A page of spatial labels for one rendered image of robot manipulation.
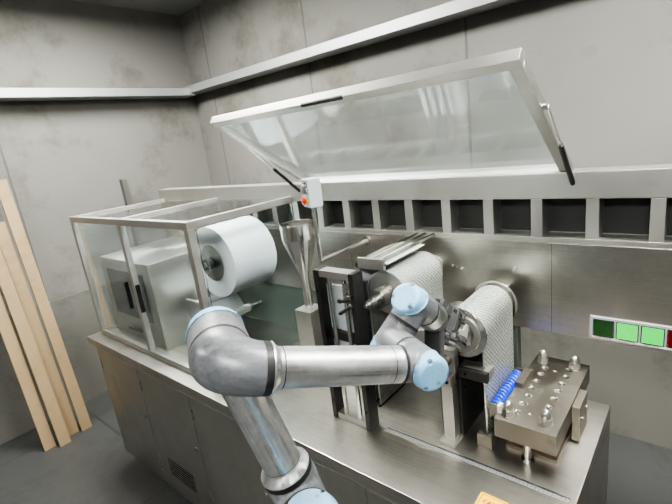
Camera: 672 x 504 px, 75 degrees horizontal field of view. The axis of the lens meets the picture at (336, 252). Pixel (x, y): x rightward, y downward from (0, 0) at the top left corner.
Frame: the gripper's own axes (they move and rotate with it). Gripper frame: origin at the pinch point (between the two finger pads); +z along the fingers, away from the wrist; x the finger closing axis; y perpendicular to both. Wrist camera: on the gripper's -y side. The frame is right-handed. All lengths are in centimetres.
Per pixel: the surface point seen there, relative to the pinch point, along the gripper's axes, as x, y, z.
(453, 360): 2.3, -3.9, 4.0
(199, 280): 97, -1, -22
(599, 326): -28.0, 19.9, 30.2
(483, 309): -2.7, 12.5, 4.3
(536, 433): -20.2, -15.9, 13.6
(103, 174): 330, 75, 5
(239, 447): 86, -56, 18
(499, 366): -5.3, -0.2, 20.2
